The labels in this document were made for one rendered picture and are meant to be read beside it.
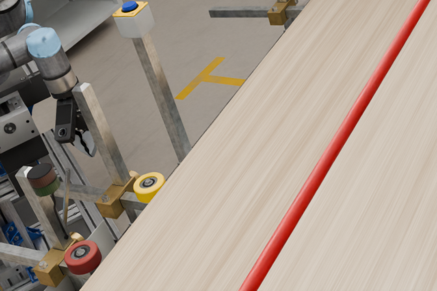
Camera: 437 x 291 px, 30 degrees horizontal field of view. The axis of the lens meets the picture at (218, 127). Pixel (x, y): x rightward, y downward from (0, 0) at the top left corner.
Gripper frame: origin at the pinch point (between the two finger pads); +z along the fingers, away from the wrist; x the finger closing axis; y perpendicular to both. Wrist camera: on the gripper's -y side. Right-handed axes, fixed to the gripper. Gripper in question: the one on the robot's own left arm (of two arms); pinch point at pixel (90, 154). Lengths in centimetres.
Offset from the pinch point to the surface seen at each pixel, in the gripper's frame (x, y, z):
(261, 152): -45.9, -4.7, 3.2
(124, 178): -8.7, -4.5, 6.0
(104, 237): -1.3, -13.3, 17.1
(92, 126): -6.8, -5.0, -11.7
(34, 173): -2.3, -29.2, -17.3
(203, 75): 29, 192, 93
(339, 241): -66, -38, 3
